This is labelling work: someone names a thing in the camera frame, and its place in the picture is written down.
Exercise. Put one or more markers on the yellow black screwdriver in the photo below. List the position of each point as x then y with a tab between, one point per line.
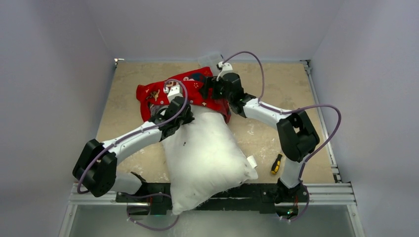
276	164

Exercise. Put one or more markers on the clear plastic organizer box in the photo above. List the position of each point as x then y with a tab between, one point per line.
210	59

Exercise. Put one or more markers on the white pillow insert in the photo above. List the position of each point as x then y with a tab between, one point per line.
203	159

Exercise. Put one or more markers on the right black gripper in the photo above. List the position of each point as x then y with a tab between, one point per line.
209	86

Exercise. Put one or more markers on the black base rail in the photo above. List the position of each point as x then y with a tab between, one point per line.
265	198

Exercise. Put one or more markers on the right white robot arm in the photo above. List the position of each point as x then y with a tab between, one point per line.
297	135

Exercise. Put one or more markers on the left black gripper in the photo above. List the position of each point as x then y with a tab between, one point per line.
189	117

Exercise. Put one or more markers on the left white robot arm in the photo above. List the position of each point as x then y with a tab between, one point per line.
96	168

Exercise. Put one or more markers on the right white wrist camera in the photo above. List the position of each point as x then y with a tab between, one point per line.
223	68

